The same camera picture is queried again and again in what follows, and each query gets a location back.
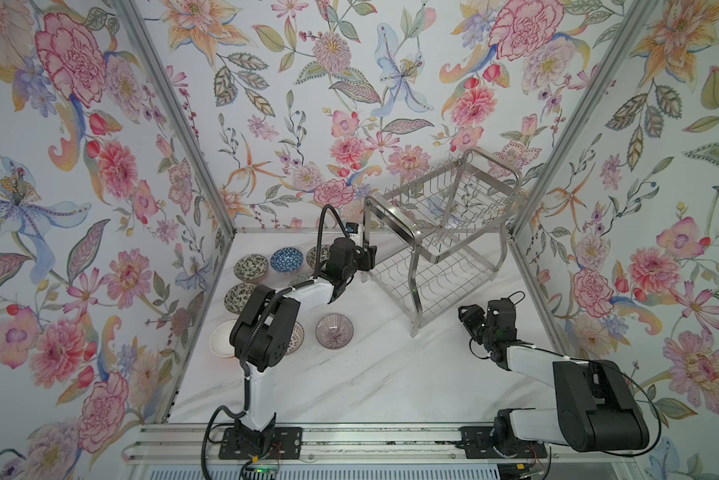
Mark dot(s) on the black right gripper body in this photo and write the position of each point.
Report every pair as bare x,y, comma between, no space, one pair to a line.
487,336

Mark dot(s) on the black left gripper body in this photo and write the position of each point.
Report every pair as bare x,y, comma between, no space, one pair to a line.
345,273

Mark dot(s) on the two-tier steel dish rack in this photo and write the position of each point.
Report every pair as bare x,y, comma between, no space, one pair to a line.
450,230

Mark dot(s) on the brown mandala pattern bowl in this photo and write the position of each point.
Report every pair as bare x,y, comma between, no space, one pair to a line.
296,339

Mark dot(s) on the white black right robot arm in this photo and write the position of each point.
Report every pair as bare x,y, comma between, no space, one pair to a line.
594,410

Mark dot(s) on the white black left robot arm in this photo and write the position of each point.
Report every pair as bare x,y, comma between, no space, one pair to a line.
261,335

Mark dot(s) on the dark speckled bowl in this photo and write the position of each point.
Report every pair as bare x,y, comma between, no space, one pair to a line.
313,259

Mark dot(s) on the pale green pattern bowl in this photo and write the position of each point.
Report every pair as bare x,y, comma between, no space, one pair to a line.
299,279

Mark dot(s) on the blue pattern bowl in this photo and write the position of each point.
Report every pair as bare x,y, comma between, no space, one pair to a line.
286,260

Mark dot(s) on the green leaf pattern bowl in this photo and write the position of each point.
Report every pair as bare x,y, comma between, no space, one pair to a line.
251,268

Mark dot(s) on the dark floral bowl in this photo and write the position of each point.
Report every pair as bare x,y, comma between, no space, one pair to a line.
237,296

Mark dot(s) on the plain white bowl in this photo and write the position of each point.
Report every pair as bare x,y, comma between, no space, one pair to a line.
219,342

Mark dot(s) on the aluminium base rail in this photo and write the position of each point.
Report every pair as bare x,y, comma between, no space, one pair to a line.
350,443

